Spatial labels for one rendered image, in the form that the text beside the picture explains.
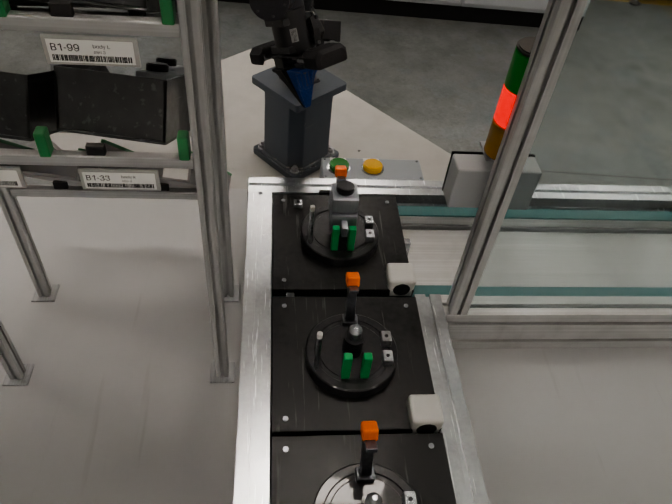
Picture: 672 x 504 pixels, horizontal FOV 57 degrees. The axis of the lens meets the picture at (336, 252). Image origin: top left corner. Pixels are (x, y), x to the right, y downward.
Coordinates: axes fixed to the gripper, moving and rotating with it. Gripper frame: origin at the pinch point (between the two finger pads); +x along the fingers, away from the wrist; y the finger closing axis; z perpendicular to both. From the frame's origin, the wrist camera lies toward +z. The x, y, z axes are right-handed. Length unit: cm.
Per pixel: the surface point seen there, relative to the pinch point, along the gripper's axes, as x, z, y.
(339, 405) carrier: 37, -24, -26
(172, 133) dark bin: -4.8, -29.9, -13.6
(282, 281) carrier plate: 27.8, -15.8, -4.7
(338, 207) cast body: 18.5, -3.8, -8.2
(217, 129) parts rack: -0.4, -19.6, -4.9
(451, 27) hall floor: 56, 253, 183
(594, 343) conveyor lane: 52, 24, -38
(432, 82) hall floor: 70, 193, 149
